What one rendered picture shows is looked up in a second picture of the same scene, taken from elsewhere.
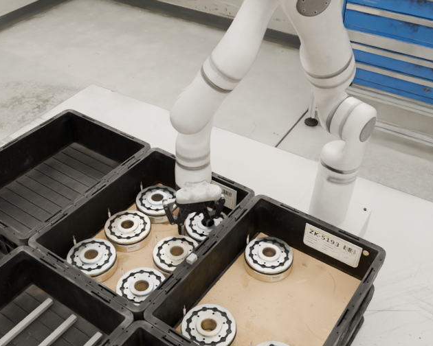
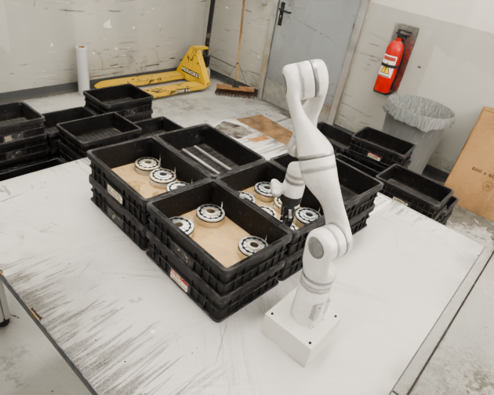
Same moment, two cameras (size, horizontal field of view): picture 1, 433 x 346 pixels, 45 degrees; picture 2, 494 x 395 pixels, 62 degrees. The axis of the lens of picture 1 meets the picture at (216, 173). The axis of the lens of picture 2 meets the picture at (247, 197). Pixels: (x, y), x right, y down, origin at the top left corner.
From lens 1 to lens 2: 1.42 m
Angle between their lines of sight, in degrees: 74
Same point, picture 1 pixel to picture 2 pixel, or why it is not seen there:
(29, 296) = not seen: hidden behind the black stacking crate
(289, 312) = (213, 250)
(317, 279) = not seen: hidden behind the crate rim
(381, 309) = (222, 341)
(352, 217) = (300, 329)
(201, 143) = (292, 166)
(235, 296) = (230, 233)
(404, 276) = (250, 373)
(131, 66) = not seen: outside the picture
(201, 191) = (274, 186)
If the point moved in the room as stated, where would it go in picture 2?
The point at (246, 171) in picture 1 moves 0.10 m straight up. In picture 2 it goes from (380, 309) to (390, 289)
